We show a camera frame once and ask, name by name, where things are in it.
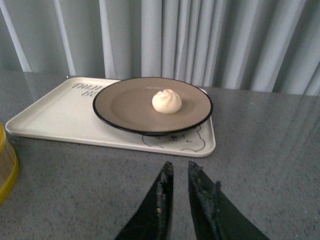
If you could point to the yellow rimmed wooden steamer basket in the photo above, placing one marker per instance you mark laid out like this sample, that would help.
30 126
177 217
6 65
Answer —
9 166

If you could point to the brown plate with black rim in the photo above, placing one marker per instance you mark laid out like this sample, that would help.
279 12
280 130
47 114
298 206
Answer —
127 105

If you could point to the white rectangular tray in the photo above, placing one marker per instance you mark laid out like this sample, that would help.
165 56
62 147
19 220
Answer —
66 114

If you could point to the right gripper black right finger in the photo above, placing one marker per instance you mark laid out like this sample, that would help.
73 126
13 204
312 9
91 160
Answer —
214 216

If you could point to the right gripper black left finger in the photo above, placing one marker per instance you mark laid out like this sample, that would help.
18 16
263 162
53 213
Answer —
153 218

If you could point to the grey pleated curtain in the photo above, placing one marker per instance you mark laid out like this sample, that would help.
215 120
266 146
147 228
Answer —
258 45

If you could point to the white steamed bun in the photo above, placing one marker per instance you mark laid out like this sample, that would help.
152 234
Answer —
166 102

